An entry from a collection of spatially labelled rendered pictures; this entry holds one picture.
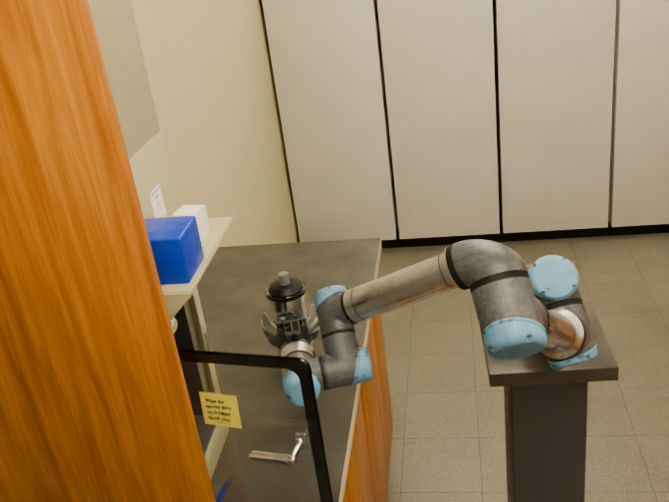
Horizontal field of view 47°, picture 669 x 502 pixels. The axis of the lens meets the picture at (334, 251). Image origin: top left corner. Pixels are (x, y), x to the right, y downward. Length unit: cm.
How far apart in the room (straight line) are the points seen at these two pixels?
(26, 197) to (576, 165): 368
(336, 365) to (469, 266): 37
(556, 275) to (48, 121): 119
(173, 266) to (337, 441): 68
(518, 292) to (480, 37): 296
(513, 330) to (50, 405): 86
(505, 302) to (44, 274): 81
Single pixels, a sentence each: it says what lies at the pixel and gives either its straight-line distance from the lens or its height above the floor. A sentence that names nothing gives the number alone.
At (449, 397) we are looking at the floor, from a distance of 350.
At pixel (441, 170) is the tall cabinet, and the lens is 453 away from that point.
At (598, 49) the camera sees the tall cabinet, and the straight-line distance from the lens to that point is 442.
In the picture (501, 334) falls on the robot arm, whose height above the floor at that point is 133.
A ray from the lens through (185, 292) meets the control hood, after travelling 137.
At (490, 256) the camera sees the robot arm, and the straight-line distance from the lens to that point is 150.
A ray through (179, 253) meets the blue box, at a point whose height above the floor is 157.
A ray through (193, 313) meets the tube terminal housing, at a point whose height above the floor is 128.
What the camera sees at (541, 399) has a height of 80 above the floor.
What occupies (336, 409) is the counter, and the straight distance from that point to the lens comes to 195.
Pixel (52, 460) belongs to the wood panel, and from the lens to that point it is 160.
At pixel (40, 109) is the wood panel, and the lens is 123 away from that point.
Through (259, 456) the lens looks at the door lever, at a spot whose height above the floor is 121.
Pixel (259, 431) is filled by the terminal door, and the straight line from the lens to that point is 148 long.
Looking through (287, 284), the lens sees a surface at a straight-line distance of 203.
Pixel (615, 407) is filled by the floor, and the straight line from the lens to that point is 347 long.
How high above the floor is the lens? 213
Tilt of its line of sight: 26 degrees down
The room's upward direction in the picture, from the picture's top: 8 degrees counter-clockwise
